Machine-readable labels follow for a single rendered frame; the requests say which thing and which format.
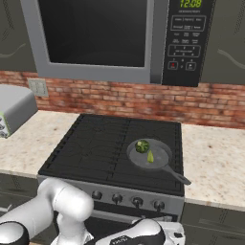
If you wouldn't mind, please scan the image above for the microwave oven door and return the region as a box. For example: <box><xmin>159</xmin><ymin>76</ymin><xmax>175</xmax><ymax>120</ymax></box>
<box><xmin>19</xmin><ymin>0</ymin><xmax>155</xmax><ymax>84</ymax></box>

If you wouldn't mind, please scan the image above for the grey wall socket plate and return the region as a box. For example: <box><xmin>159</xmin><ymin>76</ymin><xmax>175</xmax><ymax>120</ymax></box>
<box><xmin>27</xmin><ymin>78</ymin><xmax>50</xmax><ymax>98</ymax></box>

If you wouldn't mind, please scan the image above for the grey frying pan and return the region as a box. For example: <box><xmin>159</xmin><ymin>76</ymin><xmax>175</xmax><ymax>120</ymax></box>
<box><xmin>126</xmin><ymin>138</ymin><xmax>192</xmax><ymax>187</ymax></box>

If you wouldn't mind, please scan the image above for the grey oven door handle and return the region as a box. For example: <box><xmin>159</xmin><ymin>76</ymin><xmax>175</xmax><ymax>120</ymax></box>
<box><xmin>90</xmin><ymin>209</ymin><xmax>178</xmax><ymax>224</ymax></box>

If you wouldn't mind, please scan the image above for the black stove with hob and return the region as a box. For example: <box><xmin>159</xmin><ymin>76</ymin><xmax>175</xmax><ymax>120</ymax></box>
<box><xmin>36</xmin><ymin>113</ymin><xmax>187</xmax><ymax>245</ymax></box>

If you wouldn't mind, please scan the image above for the grey toaster oven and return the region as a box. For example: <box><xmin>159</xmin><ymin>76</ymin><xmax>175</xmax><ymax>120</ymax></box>
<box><xmin>0</xmin><ymin>83</ymin><xmax>39</xmax><ymax>139</ymax></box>

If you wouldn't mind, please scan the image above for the grey microwave oven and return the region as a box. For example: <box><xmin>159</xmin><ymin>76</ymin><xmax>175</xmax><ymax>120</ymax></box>
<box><xmin>19</xmin><ymin>0</ymin><xmax>218</xmax><ymax>88</ymax></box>

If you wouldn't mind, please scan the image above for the grey microwave door handle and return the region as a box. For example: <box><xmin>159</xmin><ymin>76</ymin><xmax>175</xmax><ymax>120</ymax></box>
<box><xmin>149</xmin><ymin>0</ymin><xmax>170</xmax><ymax>85</ymax></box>

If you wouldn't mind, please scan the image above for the yellow-green lemon wedge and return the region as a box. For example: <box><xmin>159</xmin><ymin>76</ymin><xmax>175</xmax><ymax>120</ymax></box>
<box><xmin>145</xmin><ymin>150</ymin><xmax>155</xmax><ymax>165</ymax></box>

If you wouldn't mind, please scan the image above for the dark wall cupboard door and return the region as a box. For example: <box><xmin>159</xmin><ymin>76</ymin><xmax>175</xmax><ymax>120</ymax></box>
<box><xmin>0</xmin><ymin>0</ymin><xmax>38</xmax><ymax>74</ymax></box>
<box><xmin>200</xmin><ymin>0</ymin><xmax>245</xmax><ymax>86</ymax></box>

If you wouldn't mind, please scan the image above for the dark base cupboard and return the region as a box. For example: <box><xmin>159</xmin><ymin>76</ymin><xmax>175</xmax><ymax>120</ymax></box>
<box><xmin>179</xmin><ymin>202</ymin><xmax>245</xmax><ymax>245</ymax></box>
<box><xmin>0</xmin><ymin>172</ymin><xmax>43</xmax><ymax>221</ymax></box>

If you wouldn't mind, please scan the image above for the curved pale cupboard handle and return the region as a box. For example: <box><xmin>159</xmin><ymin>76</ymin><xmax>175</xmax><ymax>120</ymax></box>
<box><xmin>0</xmin><ymin>42</ymin><xmax>27</xmax><ymax>59</ymax></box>
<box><xmin>217</xmin><ymin>49</ymin><xmax>245</xmax><ymax>70</ymax></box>

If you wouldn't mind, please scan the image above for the green broccoli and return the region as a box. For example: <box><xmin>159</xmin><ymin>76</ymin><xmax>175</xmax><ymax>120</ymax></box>
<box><xmin>134</xmin><ymin>139</ymin><xmax>151</xmax><ymax>154</ymax></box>

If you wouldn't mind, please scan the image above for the black stove knob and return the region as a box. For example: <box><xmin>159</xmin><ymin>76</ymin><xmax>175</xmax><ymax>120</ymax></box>
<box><xmin>131</xmin><ymin>196</ymin><xmax>145</xmax><ymax>209</ymax></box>
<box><xmin>152</xmin><ymin>199</ymin><xmax>166</xmax><ymax>212</ymax></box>
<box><xmin>91</xmin><ymin>189</ymin><xmax>103</xmax><ymax>201</ymax></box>
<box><xmin>111</xmin><ymin>192</ymin><xmax>123</xmax><ymax>205</ymax></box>

